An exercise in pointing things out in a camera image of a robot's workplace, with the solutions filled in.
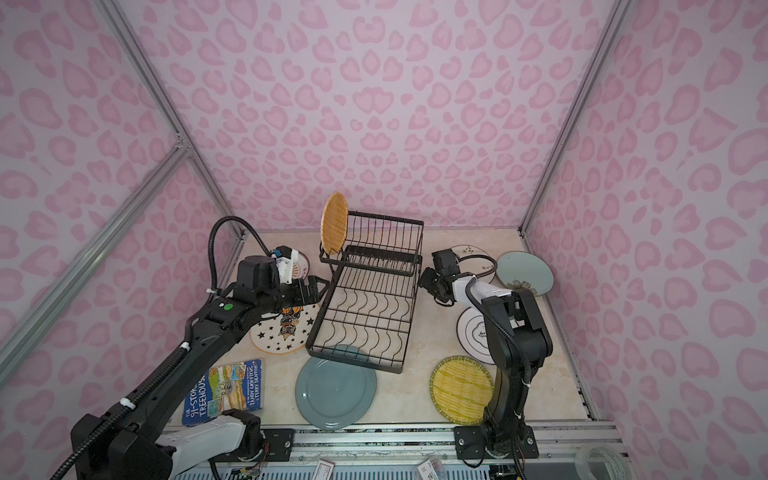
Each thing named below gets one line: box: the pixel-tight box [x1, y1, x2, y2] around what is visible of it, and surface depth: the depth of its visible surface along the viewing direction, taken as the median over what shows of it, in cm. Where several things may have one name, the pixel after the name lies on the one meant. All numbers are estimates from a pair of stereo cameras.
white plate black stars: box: [250, 304, 320, 355], surface depth 94 cm
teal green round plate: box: [295, 354, 377, 430], surface depth 84 cm
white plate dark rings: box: [456, 307, 495, 365], surface depth 93 cm
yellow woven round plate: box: [429, 355, 494, 425], surface depth 83 cm
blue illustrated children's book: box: [182, 359, 264, 426], surface depth 82 cm
